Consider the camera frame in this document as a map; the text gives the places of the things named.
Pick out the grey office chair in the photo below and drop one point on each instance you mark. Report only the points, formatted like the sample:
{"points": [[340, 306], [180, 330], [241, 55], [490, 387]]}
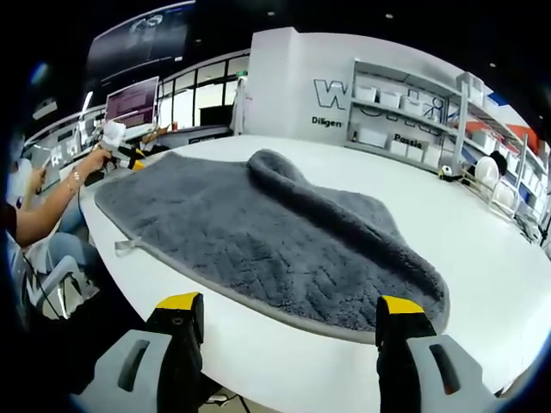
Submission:
{"points": [[60, 272]]}

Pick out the rows of white storage bins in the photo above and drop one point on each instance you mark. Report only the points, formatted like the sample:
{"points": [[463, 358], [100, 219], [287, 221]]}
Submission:
{"points": [[389, 100]]}

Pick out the computer monitor purple screen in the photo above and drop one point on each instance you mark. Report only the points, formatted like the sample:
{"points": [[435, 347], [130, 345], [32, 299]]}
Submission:
{"points": [[131, 103]]}

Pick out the grey towel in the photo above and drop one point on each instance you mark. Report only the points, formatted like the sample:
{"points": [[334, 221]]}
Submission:
{"points": [[224, 232]]}

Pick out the black box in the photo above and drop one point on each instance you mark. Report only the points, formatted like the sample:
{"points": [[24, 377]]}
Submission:
{"points": [[217, 116]]}

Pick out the dark wall display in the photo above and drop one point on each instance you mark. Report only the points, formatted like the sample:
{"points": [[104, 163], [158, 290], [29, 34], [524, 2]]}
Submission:
{"points": [[138, 38]]}

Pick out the grey metal shelf rack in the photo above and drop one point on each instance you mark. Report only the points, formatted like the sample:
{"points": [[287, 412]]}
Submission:
{"points": [[460, 120]]}

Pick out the white hanging coat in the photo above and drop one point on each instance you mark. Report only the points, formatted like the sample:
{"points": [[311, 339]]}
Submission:
{"points": [[240, 112]]}

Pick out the person's legs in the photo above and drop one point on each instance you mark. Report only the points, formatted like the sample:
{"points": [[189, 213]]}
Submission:
{"points": [[71, 245]]}

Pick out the person's left hand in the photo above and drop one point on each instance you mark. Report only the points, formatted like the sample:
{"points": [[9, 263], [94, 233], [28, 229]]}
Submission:
{"points": [[95, 163]]}

